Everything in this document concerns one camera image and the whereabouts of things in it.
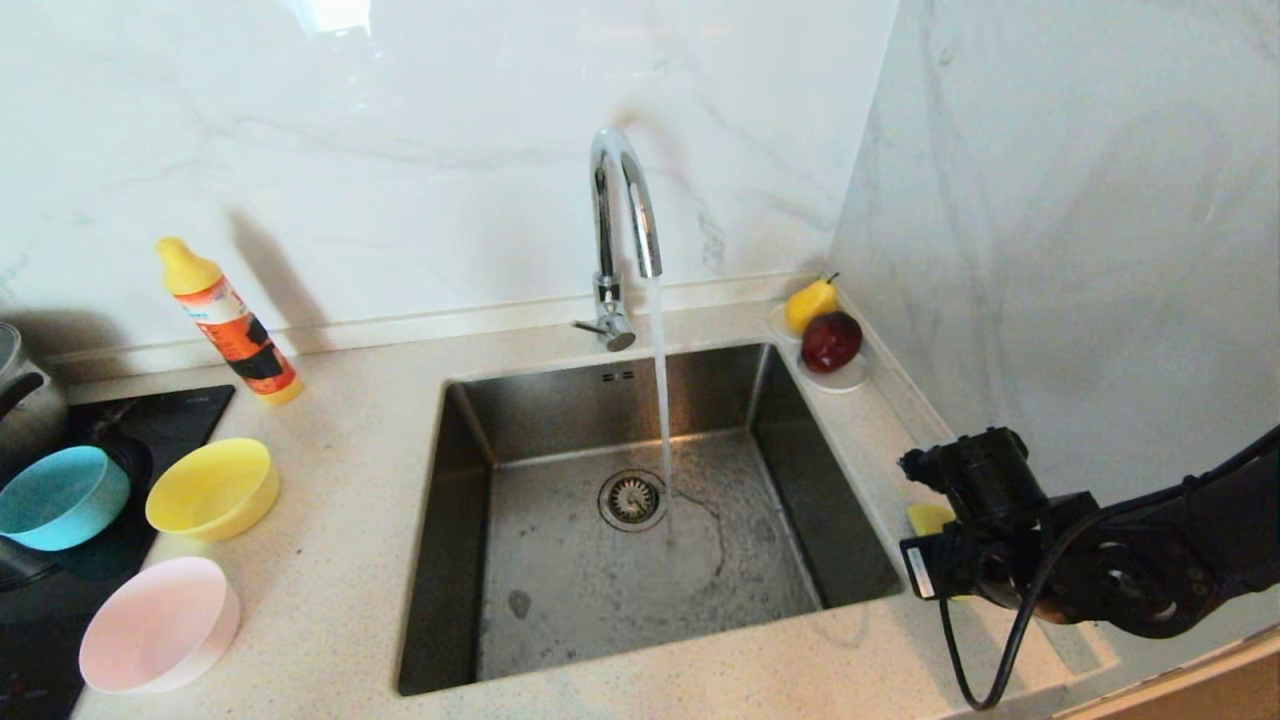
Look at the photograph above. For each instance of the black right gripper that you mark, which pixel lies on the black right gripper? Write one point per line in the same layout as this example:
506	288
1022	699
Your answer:
1000	520

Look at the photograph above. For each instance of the yellow green sponge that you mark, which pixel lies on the yellow green sponge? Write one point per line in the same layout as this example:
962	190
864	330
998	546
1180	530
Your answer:
928	518

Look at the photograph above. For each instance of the chrome gooseneck faucet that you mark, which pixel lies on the chrome gooseneck faucet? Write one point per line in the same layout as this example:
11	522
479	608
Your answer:
607	290

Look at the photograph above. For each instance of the yellow plastic bowl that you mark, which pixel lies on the yellow plastic bowl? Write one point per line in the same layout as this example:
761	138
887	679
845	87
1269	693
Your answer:
210	490

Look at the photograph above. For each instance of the yellow capped dish soap bottle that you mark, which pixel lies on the yellow capped dish soap bottle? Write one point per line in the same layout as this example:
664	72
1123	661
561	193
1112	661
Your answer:
232	328

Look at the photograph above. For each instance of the pink plastic bowl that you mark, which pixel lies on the pink plastic bowl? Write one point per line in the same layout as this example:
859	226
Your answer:
155	628

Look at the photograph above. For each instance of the blue plastic bowl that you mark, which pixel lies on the blue plastic bowl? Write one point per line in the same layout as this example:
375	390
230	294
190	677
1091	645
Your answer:
60	500

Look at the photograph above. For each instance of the stainless steel sink basin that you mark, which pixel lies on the stainless steel sink basin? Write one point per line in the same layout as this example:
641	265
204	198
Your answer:
560	600

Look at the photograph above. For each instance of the dark red apple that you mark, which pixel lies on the dark red apple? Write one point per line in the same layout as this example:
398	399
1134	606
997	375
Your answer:
830	342

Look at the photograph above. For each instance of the yellow pear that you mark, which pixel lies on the yellow pear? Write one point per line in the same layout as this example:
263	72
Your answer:
808	305

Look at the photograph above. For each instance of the running water stream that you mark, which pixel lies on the running water stream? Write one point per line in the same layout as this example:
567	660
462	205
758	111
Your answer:
660	400

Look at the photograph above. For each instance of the round metal drain strainer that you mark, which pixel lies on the round metal drain strainer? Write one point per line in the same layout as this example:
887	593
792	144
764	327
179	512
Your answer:
630	500

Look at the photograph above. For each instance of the black induction cooktop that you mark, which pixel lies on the black induction cooktop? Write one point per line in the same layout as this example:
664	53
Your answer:
170	420

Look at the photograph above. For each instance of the steel cooking pot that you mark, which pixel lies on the steel cooking pot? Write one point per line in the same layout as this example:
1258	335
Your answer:
30	420

